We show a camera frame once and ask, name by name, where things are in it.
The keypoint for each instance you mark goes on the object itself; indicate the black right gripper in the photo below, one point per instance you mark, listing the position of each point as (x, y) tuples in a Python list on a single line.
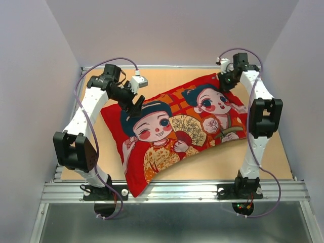
[(224, 86)]

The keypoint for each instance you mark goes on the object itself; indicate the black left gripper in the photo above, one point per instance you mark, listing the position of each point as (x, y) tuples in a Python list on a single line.
[(126, 106)]

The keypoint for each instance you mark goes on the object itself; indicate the pink pillowcase with dark print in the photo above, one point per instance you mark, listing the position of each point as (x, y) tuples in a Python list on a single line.
[(172, 126)]

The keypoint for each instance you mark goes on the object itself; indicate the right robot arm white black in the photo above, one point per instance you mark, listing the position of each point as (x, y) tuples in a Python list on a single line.
[(264, 112)]

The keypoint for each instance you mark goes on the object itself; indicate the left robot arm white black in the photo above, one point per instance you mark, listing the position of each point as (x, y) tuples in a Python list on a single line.
[(73, 147)]

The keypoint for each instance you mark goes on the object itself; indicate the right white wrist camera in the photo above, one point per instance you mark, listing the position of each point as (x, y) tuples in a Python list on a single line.
[(224, 64)]

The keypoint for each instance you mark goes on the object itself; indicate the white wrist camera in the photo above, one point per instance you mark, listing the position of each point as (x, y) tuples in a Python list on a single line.
[(137, 82), (224, 64)]

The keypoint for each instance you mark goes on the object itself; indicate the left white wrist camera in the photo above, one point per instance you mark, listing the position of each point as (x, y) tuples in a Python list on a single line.
[(137, 82)]

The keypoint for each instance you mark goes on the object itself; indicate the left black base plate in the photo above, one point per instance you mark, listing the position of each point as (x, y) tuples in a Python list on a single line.
[(91, 193)]

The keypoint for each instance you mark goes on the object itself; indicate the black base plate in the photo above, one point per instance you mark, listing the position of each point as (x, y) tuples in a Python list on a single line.
[(229, 192), (91, 193)]

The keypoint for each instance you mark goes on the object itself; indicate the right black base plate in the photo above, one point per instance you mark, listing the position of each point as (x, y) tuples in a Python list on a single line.
[(229, 192)]

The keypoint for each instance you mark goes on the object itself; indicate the aluminium frame rail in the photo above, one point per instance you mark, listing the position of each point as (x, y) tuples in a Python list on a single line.
[(181, 205)]

